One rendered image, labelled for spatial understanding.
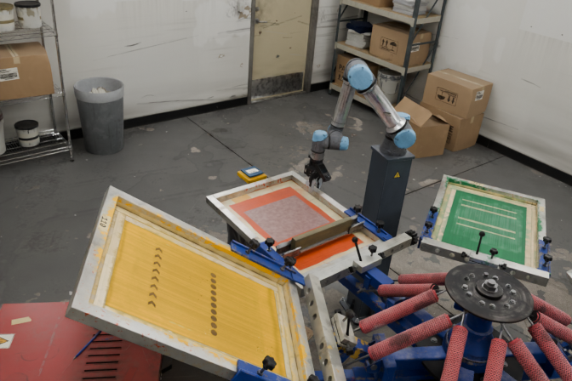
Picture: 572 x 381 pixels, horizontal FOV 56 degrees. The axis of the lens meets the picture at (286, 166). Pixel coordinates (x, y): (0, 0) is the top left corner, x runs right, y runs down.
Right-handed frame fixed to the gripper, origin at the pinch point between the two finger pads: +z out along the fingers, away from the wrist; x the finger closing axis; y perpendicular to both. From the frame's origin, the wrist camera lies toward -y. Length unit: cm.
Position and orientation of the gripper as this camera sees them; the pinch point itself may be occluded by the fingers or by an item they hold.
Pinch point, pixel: (315, 190)
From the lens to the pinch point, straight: 299.9
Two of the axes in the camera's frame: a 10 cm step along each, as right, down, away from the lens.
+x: -7.9, 2.3, -5.6
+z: -0.9, 8.7, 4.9
